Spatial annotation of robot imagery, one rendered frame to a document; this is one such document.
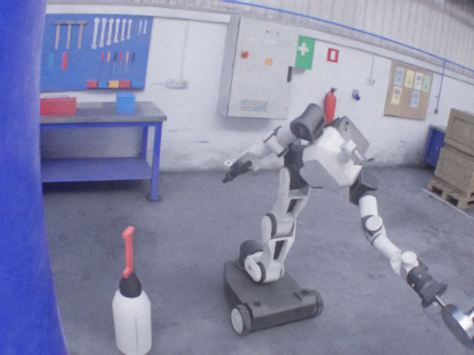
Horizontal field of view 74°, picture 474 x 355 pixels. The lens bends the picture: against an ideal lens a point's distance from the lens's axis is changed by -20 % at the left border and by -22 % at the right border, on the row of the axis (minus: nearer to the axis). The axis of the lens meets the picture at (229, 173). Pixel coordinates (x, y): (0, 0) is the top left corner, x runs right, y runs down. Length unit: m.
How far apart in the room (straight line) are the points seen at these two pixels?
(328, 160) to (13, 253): 1.56
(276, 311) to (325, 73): 3.71
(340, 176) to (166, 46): 2.99
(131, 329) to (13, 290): 1.70
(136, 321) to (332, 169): 1.21
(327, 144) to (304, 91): 3.44
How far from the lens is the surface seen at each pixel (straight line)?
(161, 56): 4.33
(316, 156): 1.74
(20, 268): 0.32
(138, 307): 1.93
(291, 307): 2.38
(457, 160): 5.84
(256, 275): 2.42
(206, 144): 4.71
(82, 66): 4.19
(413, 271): 1.52
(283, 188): 2.08
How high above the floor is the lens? 1.65
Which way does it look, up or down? 20 degrees down
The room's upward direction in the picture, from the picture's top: 8 degrees clockwise
